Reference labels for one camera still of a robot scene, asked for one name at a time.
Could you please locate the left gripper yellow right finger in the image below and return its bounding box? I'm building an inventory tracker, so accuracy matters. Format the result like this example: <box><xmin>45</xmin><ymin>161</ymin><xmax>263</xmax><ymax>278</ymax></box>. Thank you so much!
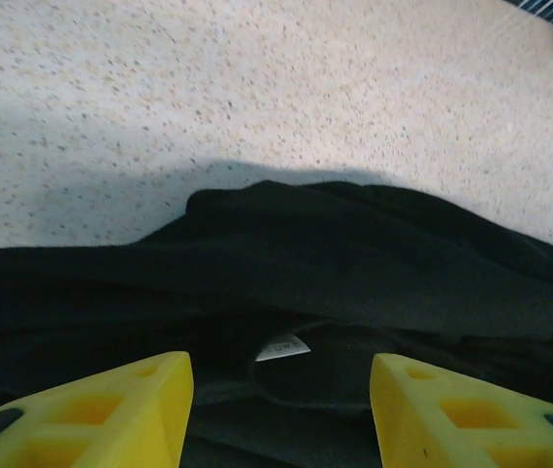
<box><xmin>371</xmin><ymin>353</ymin><xmax>553</xmax><ymax>468</ymax></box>

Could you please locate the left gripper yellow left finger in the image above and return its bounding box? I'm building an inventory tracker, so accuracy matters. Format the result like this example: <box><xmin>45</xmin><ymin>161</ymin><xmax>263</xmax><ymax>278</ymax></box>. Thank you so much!
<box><xmin>0</xmin><ymin>350</ymin><xmax>194</xmax><ymax>468</ymax></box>

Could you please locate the black t-shirt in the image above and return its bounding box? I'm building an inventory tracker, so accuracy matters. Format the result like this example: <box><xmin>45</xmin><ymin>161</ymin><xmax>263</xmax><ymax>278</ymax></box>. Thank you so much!
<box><xmin>0</xmin><ymin>179</ymin><xmax>553</xmax><ymax>468</ymax></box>

